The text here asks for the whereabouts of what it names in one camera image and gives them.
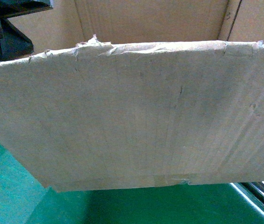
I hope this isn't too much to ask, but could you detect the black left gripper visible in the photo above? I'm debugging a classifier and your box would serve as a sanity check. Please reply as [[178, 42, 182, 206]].
[[0, 0, 53, 61]]

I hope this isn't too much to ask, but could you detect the large cardboard box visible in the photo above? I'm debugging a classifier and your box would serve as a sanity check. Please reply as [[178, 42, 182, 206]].
[[0, 0, 264, 191]]

